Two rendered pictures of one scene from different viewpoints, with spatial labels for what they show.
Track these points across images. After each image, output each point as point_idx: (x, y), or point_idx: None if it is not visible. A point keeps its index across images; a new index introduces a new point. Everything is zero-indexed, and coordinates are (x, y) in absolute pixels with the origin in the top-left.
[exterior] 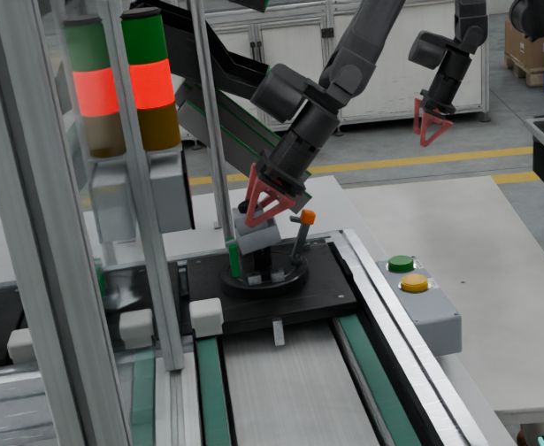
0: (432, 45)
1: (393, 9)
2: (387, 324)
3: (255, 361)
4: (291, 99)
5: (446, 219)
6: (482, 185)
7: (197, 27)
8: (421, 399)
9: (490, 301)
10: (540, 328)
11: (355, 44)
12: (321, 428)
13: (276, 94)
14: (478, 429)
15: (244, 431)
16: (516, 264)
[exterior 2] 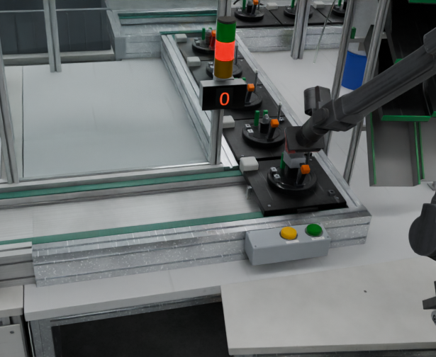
0: None
1: (364, 100)
2: (245, 222)
3: (237, 194)
4: (307, 105)
5: None
6: None
7: (369, 52)
8: (178, 228)
9: (339, 300)
10: (305, 317)
11: (337, 102)
12: (182, 213)
13: (305, 98)
14: (154, 241)
15: (183, 193)
16: (399, 322)
